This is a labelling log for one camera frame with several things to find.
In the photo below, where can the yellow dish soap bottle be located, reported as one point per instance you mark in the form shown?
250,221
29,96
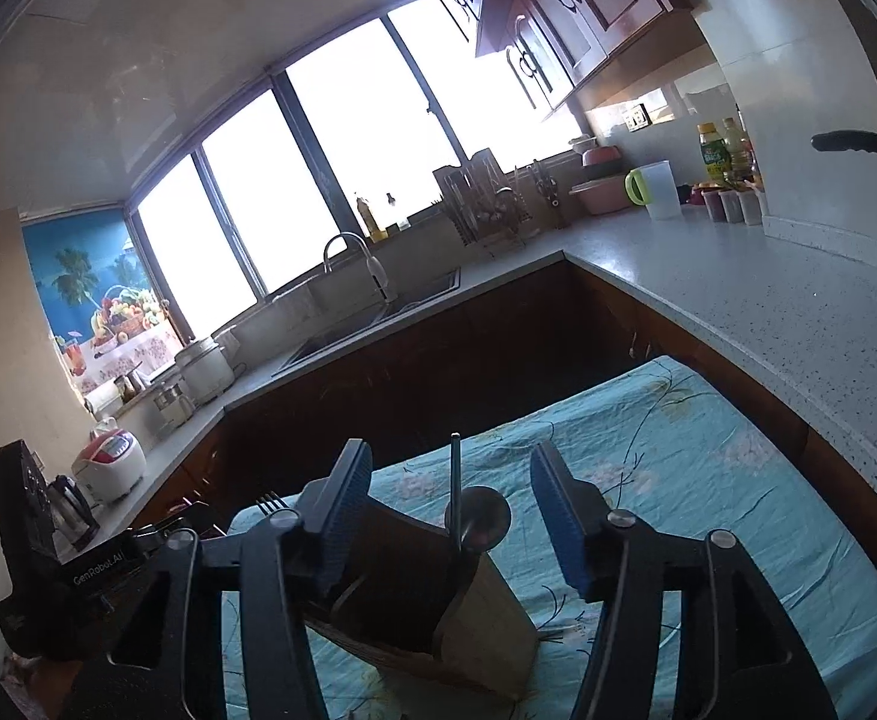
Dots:
367,219

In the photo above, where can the steel electric kettle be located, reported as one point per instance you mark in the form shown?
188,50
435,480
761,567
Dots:
70,514

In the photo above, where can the row of spice jars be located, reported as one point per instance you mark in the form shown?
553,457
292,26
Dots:
734,206

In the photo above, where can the yellow cap green label bottle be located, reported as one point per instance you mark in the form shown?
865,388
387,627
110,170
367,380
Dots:
713,156

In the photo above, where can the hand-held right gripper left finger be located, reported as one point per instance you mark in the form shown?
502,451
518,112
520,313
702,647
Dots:
344,521

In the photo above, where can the large kitchen window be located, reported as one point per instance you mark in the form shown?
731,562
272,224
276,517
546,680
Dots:
348,150

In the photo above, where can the metal spoon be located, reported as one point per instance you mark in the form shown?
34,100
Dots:
479,517

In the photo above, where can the pink plastic basin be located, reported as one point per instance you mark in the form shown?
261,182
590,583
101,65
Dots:
602,196

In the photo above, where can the white electric cooker pot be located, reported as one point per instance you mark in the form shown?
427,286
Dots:
204,371

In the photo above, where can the wooden base cabinets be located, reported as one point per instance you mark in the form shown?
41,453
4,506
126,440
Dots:
446,360

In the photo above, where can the pink lidded bowl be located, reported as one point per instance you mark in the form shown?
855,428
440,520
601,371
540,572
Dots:
600,154

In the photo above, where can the red white rice cooker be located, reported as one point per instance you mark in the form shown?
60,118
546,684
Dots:
112,465

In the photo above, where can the knife and scissors holder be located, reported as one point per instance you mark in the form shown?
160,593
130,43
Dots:
551,191

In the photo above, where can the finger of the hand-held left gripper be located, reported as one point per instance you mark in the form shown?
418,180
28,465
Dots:
205,519

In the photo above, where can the chrome sink faucet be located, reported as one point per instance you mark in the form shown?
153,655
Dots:
363,259

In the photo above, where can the clear oil bottle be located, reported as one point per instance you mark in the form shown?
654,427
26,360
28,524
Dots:
738,150

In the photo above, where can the small pump dispenser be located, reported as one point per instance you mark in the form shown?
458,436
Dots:
391,210

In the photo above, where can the teal floral tablecloth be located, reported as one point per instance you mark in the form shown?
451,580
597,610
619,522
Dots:
671,480

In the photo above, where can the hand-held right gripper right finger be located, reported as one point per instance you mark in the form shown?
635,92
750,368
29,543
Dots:
562,532

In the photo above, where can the wooden utensil holder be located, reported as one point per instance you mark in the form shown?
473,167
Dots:
476,615

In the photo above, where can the metal fork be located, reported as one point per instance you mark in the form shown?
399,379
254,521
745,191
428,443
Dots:
273,502

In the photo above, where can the dish drying rack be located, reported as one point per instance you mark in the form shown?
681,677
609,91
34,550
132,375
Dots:
479,199

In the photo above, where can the wooden upper cabinets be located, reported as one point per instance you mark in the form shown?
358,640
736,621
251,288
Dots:
581,7

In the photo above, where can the small steel pot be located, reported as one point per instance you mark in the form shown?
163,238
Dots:
172,405

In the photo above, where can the tropical fruit wall poster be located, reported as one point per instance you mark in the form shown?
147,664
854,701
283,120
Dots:
100,292

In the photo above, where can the steel kitchen sink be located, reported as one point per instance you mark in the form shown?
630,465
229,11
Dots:
378,315

